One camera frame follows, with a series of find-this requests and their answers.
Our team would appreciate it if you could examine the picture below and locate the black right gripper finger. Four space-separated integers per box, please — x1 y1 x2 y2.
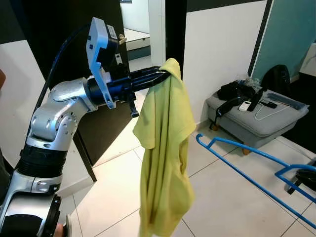
286 169 316 194

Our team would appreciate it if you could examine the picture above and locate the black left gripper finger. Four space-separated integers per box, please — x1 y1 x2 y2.
141 66 172 81
142 76 169 92

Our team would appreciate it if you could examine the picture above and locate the blue plastic clothes hanger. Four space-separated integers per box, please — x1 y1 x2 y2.
196 133 316 229

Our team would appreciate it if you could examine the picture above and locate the yellow shirt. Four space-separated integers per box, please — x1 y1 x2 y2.
132 58 197 237

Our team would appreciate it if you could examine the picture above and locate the grey ottoman with wooden feet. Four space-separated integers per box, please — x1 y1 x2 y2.
205 88 310 155

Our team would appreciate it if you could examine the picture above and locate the black remote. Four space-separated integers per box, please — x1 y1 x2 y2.
259 99 278 109

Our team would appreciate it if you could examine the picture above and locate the black door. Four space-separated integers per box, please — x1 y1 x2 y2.
9 0 133 182

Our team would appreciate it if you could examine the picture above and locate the white phone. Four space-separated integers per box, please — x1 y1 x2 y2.
238 100 252 112

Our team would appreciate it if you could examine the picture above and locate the black round fan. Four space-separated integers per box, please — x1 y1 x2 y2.
262 64 292 98

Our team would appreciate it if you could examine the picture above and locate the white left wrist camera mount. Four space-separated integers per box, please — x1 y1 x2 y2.
85 17 121 110

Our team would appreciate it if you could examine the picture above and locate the black strap bag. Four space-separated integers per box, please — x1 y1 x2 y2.
216 79 263 119

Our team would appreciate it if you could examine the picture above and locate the teal wall panel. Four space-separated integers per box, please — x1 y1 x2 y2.
248 0 316 85

